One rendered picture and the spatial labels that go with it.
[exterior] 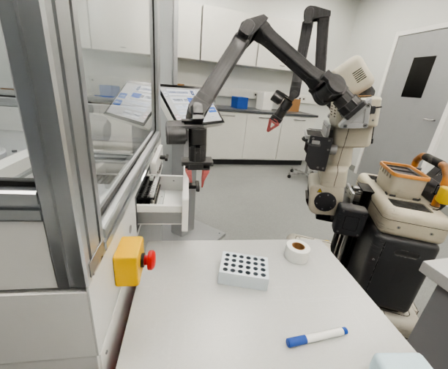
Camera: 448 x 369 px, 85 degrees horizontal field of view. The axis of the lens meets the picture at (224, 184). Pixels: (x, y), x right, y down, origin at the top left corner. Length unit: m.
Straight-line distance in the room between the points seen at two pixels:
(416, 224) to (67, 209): 1.21
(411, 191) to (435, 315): 0.53
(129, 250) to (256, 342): 0.31
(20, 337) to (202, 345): 0.29
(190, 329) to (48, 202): 0.37
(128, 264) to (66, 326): 0.13
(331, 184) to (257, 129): 2.89
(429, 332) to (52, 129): 1.15
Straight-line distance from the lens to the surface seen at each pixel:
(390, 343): 0.69
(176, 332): 0.57
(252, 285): 0.65
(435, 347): 1.16
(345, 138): 1.28
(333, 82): 1.05
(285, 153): 4.39
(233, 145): 3.99
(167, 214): 0.71
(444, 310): 1.09
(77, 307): 0.44
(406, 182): 1.37
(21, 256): 0.41
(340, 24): 5.54
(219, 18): 4.25
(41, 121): 0.33
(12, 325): 0.50
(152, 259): 0.53
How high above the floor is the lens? 1.22
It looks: 22 degrees down
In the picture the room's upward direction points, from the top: 5 degrees clockwise
